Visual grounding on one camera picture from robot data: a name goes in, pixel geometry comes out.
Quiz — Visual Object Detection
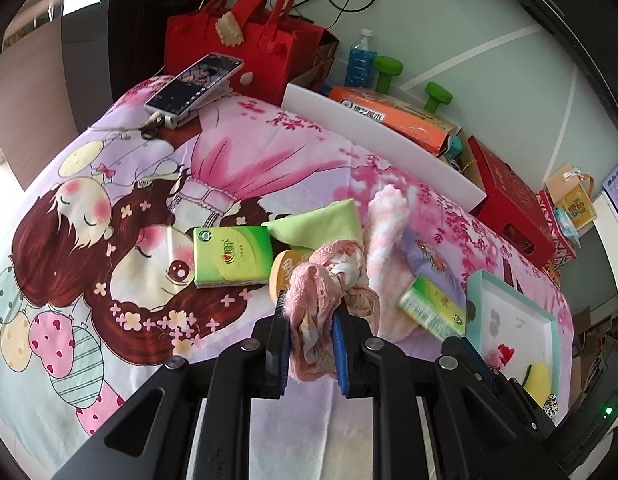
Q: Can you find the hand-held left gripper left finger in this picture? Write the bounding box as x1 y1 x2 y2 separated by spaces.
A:
52 300 292 480

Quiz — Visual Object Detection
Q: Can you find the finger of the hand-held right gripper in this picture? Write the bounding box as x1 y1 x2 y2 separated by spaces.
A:
440 335 557 433

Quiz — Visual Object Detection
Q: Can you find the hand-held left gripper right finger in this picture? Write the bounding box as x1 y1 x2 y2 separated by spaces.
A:
333 302 560 480

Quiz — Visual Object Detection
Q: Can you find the teal white cardboard tray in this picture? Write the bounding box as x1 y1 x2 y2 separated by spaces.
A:
464 269 561 411

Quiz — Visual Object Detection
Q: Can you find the yellow sponge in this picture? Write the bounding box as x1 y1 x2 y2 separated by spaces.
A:
521 362 552 408

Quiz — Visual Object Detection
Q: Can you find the pink lace underwear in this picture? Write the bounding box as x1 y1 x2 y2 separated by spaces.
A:
279 241 381 383

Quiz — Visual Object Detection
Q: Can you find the purple snack packet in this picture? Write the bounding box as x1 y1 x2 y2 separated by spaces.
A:
399 230 470 311

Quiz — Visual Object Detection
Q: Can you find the light green cloth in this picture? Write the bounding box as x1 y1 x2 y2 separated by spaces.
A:
261 199 365 258

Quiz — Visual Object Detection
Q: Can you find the large green tissue pack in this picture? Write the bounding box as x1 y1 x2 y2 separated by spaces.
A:
398 275 467 337

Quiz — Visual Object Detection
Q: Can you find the brown cardboard carton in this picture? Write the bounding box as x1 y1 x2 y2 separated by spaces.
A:
571 305 612 376

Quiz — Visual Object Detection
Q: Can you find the small green tissue pack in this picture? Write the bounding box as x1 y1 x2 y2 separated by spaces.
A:
193 225 274 290

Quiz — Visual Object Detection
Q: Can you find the pink fluffy sock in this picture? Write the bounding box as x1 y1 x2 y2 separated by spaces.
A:
364 185 425 341

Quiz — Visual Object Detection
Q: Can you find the red patterned bag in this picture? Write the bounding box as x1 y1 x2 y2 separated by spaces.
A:
534 190 580 268

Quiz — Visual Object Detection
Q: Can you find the light blue wipes packet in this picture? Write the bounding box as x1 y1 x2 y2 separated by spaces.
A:
554 207 582 251

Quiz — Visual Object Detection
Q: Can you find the red cardboard box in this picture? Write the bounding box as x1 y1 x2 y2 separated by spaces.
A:
469 135 557 271

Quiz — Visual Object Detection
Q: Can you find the white table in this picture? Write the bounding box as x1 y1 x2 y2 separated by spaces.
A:
591 195 618 281

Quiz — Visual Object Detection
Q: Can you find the open brown cardboard box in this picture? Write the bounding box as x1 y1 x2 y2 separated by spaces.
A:
456 135 490 193

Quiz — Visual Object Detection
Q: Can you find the white foam board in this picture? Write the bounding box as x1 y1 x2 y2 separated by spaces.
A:
281 82 487 211

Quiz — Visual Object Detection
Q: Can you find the orange cardboard box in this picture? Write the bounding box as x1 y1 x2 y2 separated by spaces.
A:
326 85 462 158

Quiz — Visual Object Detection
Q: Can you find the white phone stand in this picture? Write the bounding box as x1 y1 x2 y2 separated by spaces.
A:
149 85 235 131

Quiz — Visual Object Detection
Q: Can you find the green dumbbell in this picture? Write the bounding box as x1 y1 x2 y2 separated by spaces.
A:
373 55 455 113

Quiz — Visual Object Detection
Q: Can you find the smartphone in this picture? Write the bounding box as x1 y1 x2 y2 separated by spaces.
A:
144 52 245 117

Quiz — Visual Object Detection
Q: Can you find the blue plastic water bottle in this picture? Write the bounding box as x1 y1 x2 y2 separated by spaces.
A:
345 28 377 88

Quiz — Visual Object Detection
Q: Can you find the red felt handbag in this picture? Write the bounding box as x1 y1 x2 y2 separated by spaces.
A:
164 0 340 108

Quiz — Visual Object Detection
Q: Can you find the dark red paper bag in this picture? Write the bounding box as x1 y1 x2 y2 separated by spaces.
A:
288 30 341 93

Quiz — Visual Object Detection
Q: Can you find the brown wooden cabinet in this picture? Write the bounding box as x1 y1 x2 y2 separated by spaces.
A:
0 10 115 191

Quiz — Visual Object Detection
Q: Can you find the black cabinet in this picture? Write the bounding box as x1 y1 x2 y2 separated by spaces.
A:
106 0 175 106

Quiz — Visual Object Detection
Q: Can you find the yellow gift box with handle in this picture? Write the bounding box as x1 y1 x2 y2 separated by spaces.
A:
544 162 597 233

